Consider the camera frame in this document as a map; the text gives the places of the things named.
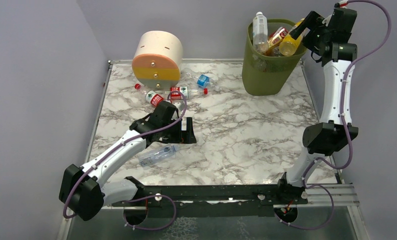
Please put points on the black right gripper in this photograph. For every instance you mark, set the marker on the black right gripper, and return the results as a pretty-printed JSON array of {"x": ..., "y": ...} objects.
[{"x": 311, "y": 25}]

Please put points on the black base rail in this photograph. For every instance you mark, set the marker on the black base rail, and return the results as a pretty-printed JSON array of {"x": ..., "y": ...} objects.
[{"x": 210, "y": 201}]

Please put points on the clear bottle blue label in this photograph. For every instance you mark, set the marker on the clear bottle blue label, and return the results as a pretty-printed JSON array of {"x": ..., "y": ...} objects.
[{"x": 202, "y": 80}]

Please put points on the red gold label bottle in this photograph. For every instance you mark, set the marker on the red gold label bottle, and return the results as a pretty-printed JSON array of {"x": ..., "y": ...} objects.
[{"x": 275, "y": 39}]

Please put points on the clear bottle pale blue cap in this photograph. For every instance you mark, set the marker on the clear bottle pale blue cap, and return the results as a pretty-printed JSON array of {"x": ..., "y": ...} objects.
[{"x": 157, "y": 155}]

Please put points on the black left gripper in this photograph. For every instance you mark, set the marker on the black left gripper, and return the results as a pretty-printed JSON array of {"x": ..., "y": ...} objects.
[{"x": 188, "y": 130}]

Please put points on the green mesh waste bin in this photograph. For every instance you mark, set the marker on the green mesh waste bin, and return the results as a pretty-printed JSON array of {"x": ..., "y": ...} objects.
[{"x": 266, "y": 75}]

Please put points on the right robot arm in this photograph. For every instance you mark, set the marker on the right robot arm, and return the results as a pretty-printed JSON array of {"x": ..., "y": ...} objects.
[{"x": 334, "y": 130}]

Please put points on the white blue label tea bottle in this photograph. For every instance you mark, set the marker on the white blue label tea bottle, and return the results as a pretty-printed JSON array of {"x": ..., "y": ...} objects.
[{"x": 260, "y": 33}]

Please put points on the red label bottle top left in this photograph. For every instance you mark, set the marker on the red label bottle top left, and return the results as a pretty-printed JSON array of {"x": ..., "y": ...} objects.
[{"x": 150, "y": 96}]

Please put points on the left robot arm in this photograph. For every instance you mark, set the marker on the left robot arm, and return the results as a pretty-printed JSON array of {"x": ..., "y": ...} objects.
[{"x": 84, "y": 189}]

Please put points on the yellow juice bottle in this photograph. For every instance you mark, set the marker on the yellow juice bottle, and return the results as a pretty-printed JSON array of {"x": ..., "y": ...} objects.
[{"x": 289, "y": 45}]

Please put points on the round cream drawer cabinet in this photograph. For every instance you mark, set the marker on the round cream drawer cabinet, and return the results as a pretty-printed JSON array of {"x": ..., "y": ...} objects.
[{"x": 157, "y": 60}]

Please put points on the red label bottle red cap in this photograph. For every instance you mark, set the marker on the red label bottle red cap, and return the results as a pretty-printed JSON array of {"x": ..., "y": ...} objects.
[{"x": 188, "y": 92}]

